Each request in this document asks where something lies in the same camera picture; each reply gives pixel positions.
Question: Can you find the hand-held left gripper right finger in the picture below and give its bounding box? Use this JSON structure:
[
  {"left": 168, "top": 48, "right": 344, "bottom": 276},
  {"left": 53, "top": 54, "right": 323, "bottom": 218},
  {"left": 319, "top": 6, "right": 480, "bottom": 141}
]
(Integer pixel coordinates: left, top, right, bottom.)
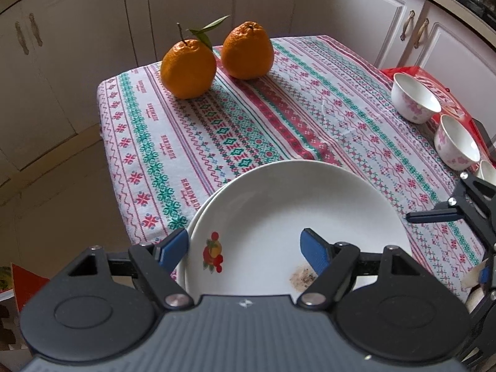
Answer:
[{"left": 296, "top": 228, "right": 419, "bottom": 311}]

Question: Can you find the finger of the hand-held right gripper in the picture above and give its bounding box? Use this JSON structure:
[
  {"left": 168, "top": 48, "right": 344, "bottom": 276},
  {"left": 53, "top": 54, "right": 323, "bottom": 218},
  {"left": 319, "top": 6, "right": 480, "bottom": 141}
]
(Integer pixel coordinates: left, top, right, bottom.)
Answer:
[
  {"left": 461, "top": 258, "right": 496, "bottom": 370},
  {"left": 406, "top": 174, "right": 496, "bottom": 249}
]

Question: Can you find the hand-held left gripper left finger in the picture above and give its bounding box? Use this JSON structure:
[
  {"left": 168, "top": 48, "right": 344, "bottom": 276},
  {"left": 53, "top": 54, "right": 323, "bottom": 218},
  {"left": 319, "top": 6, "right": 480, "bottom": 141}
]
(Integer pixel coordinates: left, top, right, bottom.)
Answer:
[{"left": 68, "top": 228, "right": 192, "bottom": 311}]

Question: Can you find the white plate with fruit print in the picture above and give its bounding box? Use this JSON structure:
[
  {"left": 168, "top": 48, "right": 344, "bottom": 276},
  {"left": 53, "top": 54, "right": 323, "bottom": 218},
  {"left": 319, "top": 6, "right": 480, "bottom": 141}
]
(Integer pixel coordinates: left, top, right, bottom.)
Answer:
[
  {"left": 185, "top": 160, "right": 412, "bottom": 307},
  {"left": 176, "top": 186, "right": 233, "bottom": 295}
]

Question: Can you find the white bowl with pink flowers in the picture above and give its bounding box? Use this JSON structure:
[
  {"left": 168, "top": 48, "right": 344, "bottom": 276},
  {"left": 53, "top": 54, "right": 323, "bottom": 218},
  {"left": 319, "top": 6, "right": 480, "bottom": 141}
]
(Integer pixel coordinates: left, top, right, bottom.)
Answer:
[
  {"left": 476, "top": 160, "right": 496, "bottom": 187},
  {"left": 391, "top": 72, "right": 442, "bottom": 125},
  {"left": 434, "top": 115, "right": 481, "bottom": 171}
]

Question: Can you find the black smartphone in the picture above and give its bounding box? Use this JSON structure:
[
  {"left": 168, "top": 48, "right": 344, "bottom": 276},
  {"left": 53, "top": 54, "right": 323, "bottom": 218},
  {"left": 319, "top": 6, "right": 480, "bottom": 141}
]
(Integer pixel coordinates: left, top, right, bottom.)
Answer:
[{"left": 473, "top": 118, "right": 493, "bottom": 152}]

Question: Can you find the patterned tablecloth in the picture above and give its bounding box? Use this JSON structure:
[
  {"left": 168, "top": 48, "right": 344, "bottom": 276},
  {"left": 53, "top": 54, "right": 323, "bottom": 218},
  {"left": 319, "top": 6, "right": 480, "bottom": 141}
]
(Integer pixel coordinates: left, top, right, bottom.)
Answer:
[{"left": 96, "top": 35, "right": 487, "bottom": 307}]

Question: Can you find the red printed package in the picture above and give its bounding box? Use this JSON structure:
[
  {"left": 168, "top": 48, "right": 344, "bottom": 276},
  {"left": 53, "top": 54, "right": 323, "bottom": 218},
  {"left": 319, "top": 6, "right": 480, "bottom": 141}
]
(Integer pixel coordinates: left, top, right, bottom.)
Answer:
[{"left": 379, "top": 66, "right": 491, "bottom": 152}]

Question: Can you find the orange with leafy stem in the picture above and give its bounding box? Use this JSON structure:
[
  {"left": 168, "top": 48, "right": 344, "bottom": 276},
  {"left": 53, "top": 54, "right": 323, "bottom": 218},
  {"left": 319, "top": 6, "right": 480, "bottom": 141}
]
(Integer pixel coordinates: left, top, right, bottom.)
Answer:
[{"left": 161, "top": 15, "right": 231, "bottom": 99}]

